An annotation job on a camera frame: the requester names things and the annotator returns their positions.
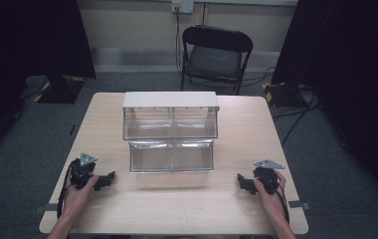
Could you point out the person's left hand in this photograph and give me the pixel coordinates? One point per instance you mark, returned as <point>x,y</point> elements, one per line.
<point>76,200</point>

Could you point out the grey tape strip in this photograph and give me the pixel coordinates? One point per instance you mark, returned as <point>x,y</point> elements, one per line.
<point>46,208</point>
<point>299,204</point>

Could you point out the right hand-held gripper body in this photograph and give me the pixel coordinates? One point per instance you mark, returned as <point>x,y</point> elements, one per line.
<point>266,177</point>

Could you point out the person's right hand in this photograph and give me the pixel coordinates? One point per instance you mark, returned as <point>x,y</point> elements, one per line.
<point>273,202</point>

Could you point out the white-topped clear drawer cabinet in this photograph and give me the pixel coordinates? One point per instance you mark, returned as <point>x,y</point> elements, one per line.
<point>170,99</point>

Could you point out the white wall outlet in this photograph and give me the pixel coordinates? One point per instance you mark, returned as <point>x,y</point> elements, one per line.
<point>182,6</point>

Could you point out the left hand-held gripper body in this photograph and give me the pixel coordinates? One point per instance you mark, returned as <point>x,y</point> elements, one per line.
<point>81,174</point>

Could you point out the black stand base yellow stripes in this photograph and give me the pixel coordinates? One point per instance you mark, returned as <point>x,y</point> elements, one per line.
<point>284,96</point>
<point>61,89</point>

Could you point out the clear plastic drawer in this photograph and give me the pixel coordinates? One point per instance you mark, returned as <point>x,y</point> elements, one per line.
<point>170,123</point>
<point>172,156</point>

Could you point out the black folding chair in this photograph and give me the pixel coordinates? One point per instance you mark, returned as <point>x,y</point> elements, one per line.
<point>215,61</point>

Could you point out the black curtain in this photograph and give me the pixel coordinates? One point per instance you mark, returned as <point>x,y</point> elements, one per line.
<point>352,66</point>
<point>18,49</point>

